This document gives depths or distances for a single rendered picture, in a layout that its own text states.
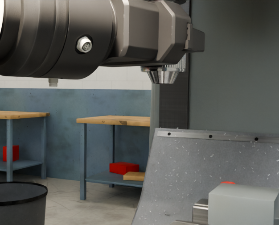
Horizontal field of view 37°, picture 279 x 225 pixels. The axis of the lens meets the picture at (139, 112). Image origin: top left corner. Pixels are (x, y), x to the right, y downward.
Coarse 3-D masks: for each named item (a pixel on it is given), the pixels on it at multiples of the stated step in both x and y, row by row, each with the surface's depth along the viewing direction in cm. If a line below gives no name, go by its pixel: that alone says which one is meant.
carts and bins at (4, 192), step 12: (0, 192) 250; (12, 192) 252; (24, 192) 251; (36, 192) 248; (0, 204) 206; (12, 204) 209; (24, 204) 213; (36, 204) 219; (0, 216) 208; (12, 216) 210; (24, 216) 214; (36, 216) 220
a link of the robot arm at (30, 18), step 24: (0, 0) 27; (24, 0) 28; (48, 0) 28; (0, 24) 26; (24, 24) 28; (48, 24) 28; (0, 48) 29; (24, 48) 28; (48, 48) 29; (0, 72) 31; (24, 72) 30
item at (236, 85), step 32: (192, 0) 80; (224, 0) 78; (256, 0) 75; (224, 32) 78; (256, 32) 75; (192, 64) 81; (224, 64) 78; (256, 64) 76; (160, 96) 83; (192, 96) 81; (224, 96) 78; (256, 96) 76; (192, 128) 81; (224, 128) 79; (256, 128) 76
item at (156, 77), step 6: (150, 72) 43; (156, 72) 42; (162, 72) 42; (168, 72) 42; (174, 72) 42; (150, 78) 43; (156, 78) 42; (162, 78) 42; (168, 78) 42; (174, 78) 43
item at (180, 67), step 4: (184, 56) 42; (180, 60) 42; (184, 60) 42; (176, 64) 42; (180, 64) 42; (184, 64) 43; (144, 68) 42; (148, 68) 42; (152, 68) 41; (156, 68) 41; (160, 68) 41; (164, 68) 41; (168, 68) 41; (172, 68) 41; (176, 68) 42; (180, 68) 42; (184, 68) 43; (180, 72) 44
